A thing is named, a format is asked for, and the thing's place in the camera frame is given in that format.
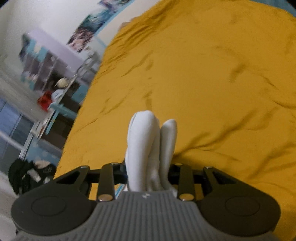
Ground red bag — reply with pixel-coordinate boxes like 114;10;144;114
37;91;53;112

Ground anime wall posters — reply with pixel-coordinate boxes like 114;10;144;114
67;1;131;53

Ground lilac wall shelf unit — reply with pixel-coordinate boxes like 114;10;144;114
18;29;92;92

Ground grey metal rack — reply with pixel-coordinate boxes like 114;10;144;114
76;47;101;82

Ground window with blue panes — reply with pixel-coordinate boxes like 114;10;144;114
1;99;34;174

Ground mustard yellow bed quilt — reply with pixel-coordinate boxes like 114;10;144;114
57;1;295;240

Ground white blue desk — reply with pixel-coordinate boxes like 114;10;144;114
19;74;78;160

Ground white t-shirt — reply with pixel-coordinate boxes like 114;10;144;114
125;110;177;197

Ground cream round ball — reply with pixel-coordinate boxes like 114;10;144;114
55;77;70;89

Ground teal desk chair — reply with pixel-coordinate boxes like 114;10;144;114
45;101;77;137

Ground pile of dark clothes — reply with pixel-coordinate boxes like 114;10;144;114
8;159;56;195

